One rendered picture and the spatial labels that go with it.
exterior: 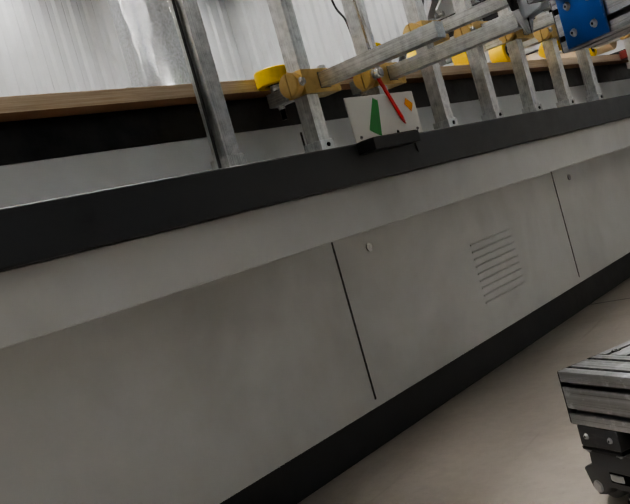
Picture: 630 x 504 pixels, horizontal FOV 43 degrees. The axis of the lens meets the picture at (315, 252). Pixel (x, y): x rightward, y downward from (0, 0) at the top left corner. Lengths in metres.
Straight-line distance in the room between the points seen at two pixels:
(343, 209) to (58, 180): 0.56
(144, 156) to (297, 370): 0.57
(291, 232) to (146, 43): 4.50
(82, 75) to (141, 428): 9.68
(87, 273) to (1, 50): 9.25
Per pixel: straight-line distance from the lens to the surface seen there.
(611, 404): 1.32
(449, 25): 2.07
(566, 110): 2.62
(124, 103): 1.54
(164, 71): 5.89
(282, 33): 1.67
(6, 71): 10.35
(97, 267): 1.25
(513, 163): 2.31
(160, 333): 1.54
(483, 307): 2.42
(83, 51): 11.18
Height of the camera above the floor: 0.57
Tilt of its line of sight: 2 degrees down
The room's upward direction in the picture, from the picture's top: 16 degrees counter-clockwise
